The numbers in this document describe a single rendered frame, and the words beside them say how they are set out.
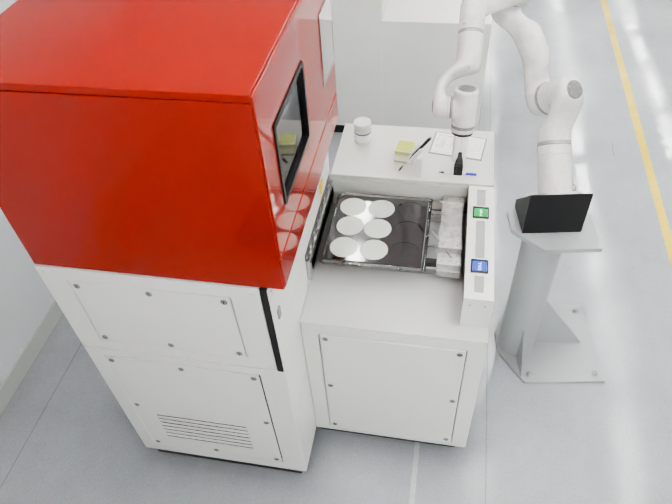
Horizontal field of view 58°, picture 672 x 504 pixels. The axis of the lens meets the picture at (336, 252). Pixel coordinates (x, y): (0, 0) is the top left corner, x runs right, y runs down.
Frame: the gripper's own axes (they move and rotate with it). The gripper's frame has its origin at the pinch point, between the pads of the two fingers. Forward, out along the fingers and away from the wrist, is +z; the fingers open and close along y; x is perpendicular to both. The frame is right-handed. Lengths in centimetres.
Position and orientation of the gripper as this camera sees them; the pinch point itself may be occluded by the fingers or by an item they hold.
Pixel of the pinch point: (458, 169)
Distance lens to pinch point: 233.8
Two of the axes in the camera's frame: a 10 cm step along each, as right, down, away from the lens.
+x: 9.8, 0.9, -1.6
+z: 0.3, 8.0, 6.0
